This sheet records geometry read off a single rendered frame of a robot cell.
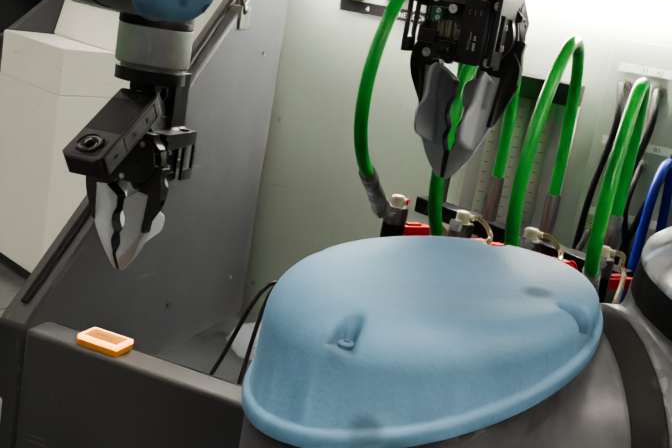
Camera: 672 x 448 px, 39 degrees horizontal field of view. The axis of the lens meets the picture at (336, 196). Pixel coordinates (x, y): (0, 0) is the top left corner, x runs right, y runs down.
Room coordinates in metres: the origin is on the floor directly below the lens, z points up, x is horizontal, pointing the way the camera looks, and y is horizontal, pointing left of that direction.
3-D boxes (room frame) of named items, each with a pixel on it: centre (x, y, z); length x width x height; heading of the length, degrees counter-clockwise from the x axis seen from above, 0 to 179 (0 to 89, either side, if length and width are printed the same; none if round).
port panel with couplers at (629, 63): (1.25, -0.39, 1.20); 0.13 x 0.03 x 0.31; 70
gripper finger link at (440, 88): (0.75, -0.06, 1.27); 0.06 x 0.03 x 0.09; 160
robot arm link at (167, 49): (0.96, 0.21, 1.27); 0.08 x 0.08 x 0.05
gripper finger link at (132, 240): (0.95, 0.19, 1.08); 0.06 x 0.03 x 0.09; 160
